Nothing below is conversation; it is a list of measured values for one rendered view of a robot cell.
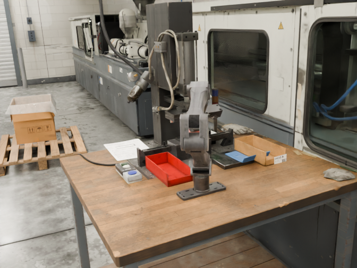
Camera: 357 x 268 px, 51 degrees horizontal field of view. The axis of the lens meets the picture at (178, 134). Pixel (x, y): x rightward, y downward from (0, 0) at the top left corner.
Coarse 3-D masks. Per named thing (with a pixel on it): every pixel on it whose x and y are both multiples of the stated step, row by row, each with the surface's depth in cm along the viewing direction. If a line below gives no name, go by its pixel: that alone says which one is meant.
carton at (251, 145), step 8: (248, 136) 198; (256, 136) 196; (240, 144) 190; (248, 144) 185; (256, 144) 198; (264, 144) 192; (272, 144) 186; (248, 152) 185; (256, 152) 179; (264, 152) 174; (272, 152) 187; (280, 152) 181; (256, 160) 181; (264, 160) 175; (272, 160) 176; (280, 160) 179
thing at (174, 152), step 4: (168, 144) 191; (172, 148) 187; (176, 148) 183; (180, 148) 184; (172, 152) 188; (176, 152) 184; (180, 152) 185; (184, 152) 186; (208, 152) 192; (176, 156) 184; (180, 156) 185; (184, 156) 186
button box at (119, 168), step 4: (88, 160) 190; (100, 164) 185; (104, 164) 184; (108, 164) 183; (112, 164) 183; (116, 164) 177; (120, 164) 177; (128, 164) 176; (116, 168) 176; (120, 168) 172; (124, 168) 171; (128, 168) 172; (132, 168) 172; (120, 172) 171
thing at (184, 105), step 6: (168, 96) 201; (174, 96) 203; (180, 96) 199; (186, 96) 182; (168, 102) 197; (174, 102) 190; (180, 102) 184; (186, 102) 184; (180, 108) 183; (186, 108) 179; (168, 114) 183; (174, 114) 178; (180, 114) 179; (174, 120) 179
